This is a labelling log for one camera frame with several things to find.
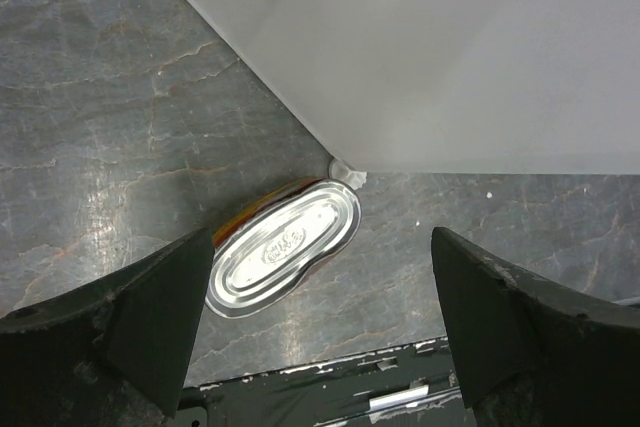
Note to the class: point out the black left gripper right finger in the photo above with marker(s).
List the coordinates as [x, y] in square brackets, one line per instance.
[528, 351]

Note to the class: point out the white cube cabinet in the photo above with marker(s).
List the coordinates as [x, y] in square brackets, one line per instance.
[450, 86]

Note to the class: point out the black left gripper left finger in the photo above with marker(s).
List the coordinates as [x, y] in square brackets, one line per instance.
[113, 352]

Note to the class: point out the silver oval fish tin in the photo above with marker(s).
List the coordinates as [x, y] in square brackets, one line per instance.
[263, 253]

